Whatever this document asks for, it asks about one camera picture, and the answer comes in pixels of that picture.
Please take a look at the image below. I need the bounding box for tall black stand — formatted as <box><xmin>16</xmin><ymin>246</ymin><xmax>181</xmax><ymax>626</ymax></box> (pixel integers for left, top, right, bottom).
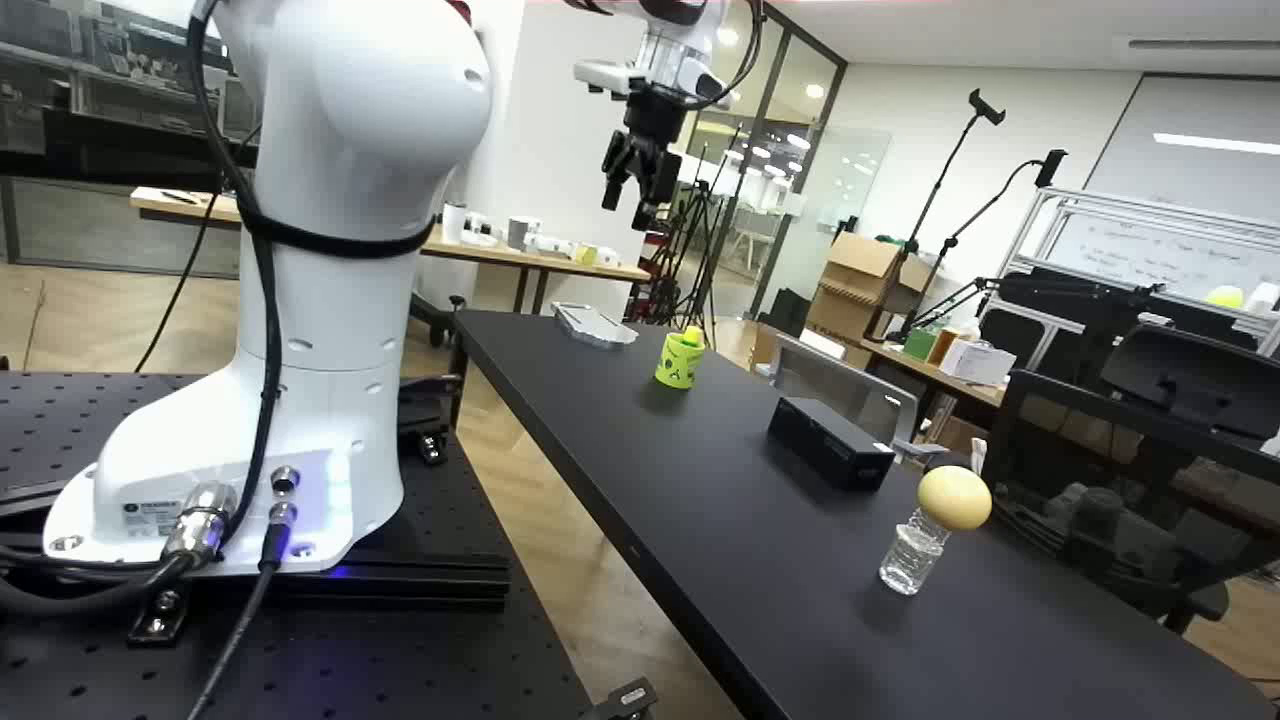
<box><xmin>890</xmin><ymin>82</ymin><xmax>1011</xmax><ymax>338</ymax></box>

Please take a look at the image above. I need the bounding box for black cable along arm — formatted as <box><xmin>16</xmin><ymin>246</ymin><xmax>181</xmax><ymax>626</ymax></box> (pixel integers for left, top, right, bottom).
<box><xmin>183</xmin><ymin>0</ymin><xmax>289</xmax><ymax>544</ymax></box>

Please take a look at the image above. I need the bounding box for clear drinking glass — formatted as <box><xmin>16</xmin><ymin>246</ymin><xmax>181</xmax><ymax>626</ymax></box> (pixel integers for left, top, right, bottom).
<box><xmin>876</xmin><ymin>506</ymin><xmax>953</xmax><ymax>600</ymax></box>

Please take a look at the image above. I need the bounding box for yellow egg-shaped ball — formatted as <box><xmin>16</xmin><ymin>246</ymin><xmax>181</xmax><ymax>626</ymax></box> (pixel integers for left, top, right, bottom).
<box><xmin>916</xmin><ymin>463</ymin><xmax>995</xmax><ymax>534</ymax></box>

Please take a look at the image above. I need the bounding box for black rectangular box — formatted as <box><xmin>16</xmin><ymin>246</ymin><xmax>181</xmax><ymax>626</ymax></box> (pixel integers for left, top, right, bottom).
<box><xmin>763</xmin><ymin>390</ymin><xmax>901</xmax><ymax>495</ymax></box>

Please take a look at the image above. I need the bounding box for white flat object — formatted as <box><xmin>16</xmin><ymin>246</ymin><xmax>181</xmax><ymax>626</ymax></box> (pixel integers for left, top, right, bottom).
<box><xmin>547</xmin><ymin>301</ymin><xmax>645</xmax><ymax>353</ymax></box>

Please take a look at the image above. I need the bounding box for yellow mug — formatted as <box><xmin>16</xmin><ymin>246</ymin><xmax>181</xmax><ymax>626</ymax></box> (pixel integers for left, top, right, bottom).
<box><xmin>652</xmin><ymin>324</ymin><xmax>711</xmax><ymax>394</ymax></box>

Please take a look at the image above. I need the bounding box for thick grey cable with plug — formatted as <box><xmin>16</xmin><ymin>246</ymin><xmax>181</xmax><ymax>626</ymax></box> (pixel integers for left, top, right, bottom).
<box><xmin>0</xmin><ymin>485</ymin><xmax>240</xmax><ymax>620</ymax></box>

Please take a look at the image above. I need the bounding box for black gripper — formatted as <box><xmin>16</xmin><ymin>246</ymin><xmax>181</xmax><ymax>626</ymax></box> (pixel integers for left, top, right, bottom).
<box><xmin>597</xmin><ymin>74</ymin><xmax>690</xmax><ymax>232</ymax></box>

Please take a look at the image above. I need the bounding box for cardboard box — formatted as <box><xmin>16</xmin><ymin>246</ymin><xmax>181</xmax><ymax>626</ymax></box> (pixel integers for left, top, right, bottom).
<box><xmin>805</xmin><ymin>232</ymin><xmax>940</xmax><ymax>348</ymax></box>

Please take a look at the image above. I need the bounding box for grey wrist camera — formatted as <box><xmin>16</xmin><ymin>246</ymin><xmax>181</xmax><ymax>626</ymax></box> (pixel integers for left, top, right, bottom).
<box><xmin>573</xmin><ymin>55</ymin><xmax>646</xmax><ymax>100</ymax></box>

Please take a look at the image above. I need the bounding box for black strap around arm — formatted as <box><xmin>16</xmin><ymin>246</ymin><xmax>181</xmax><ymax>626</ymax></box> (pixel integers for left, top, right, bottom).
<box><xmin>234</xmin><ymin>206</ymin><xmax>440</xmax><ymax>264</ymax></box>

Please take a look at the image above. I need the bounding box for short black stand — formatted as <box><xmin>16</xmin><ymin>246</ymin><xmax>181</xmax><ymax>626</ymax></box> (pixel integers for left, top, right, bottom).
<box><xmin>909</xmin><ymin>143</ymin><xmax>1072</xmax><ymax>336</ymax></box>

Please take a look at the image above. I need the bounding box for whiteboard on frame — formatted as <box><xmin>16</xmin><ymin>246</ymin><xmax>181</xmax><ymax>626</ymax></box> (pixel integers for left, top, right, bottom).
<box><xmin>995</xmin><ymin>184</ymin><xmax>1280</xmax><ymax>314</ymax></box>

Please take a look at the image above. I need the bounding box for long wooden desk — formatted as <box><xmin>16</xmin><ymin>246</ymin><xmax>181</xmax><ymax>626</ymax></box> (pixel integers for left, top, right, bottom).
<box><xmin>127</xmin><ymin>184</ymin><xmax>654</xmax><ymax>321</ymax></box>

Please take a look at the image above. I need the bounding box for thin black cable with plug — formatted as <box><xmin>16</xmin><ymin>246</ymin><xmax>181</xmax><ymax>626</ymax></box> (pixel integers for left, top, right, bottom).
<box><xmin>181</xmin><ymin>463</ymin><xmax>305</xmax><ymax>720</ymax></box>

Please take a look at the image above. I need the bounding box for black camera tripod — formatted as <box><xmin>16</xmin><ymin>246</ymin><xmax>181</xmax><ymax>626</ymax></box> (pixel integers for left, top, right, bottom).
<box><xmin>660</xmin><ymin>174</ymin><xmax>753</xmax><ymax>336</ymax></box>

